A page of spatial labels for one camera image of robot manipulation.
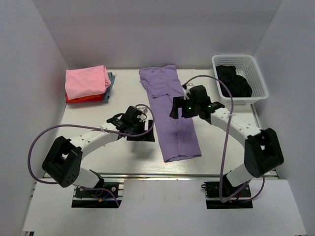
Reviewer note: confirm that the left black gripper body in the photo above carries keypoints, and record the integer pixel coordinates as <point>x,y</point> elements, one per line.
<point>141,132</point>

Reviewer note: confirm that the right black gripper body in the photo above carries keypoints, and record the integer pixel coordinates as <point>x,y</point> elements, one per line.
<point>178,108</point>

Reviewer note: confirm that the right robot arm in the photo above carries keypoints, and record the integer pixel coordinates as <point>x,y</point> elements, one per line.
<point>262,151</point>

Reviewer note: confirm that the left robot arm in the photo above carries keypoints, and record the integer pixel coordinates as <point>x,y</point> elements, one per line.
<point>63,161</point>

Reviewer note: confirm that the blue folded t shirt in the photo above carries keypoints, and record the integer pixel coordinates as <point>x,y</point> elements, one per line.
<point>106,96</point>

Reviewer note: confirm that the red folded t shirt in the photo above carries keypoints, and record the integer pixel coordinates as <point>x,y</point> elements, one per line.
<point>90,98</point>

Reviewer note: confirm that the black t shirt in basket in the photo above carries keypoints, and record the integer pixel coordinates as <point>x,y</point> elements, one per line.
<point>237,84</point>

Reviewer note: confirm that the white plastic basket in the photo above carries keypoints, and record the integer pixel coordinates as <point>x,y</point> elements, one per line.
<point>246,67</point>

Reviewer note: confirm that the pink folded t shirt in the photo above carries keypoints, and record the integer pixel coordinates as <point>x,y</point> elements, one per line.
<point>86,81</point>

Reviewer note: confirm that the aluminium rail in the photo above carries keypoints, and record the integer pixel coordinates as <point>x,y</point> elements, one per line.
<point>137,175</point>

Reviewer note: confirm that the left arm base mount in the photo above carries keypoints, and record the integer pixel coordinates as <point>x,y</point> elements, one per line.
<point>109,195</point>

